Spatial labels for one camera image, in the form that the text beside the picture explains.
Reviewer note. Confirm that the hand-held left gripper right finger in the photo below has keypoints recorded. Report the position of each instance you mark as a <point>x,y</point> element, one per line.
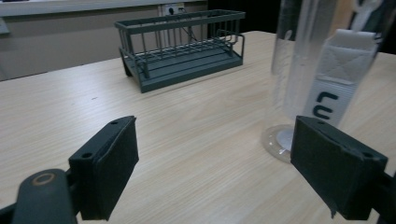
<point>330,168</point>

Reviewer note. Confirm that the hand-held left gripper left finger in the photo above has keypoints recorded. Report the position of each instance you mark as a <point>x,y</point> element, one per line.
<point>106,168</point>

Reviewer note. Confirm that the tall clear plastic bottle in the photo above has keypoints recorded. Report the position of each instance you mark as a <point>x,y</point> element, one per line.
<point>295,62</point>

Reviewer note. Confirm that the dark grey dish rack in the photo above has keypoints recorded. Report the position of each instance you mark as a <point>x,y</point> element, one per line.
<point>186,67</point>

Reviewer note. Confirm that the black plug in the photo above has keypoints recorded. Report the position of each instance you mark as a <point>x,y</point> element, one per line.
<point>171,11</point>

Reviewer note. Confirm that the white wall socket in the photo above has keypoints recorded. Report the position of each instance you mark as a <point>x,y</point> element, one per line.
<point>178,6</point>

